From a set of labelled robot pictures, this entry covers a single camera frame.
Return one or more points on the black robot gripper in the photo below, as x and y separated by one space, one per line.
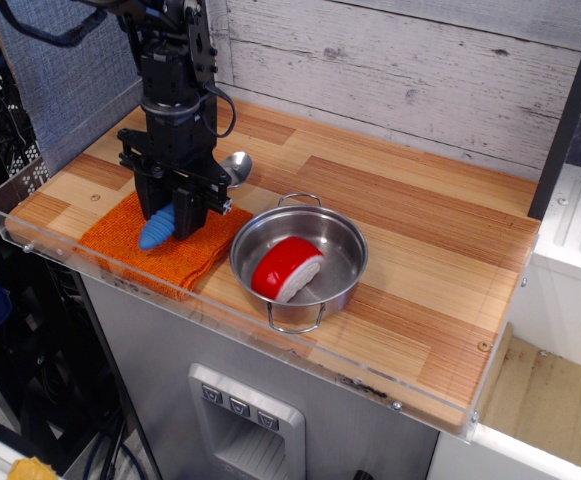
172 139

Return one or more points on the blue handled metal spoon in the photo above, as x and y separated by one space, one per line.
157 232

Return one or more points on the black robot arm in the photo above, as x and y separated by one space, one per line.
176 60

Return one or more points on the orange woven cloth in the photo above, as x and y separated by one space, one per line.
171 269

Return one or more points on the clear acrylic table guard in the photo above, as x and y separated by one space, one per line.
447 244

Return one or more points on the small steel pot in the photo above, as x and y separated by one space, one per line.
335 235

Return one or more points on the silver toy dishwasher cabinet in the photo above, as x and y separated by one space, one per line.
209 406

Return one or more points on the white toy sink unit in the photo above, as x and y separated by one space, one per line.
529 415

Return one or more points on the black vertical post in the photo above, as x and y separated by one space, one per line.
558 151

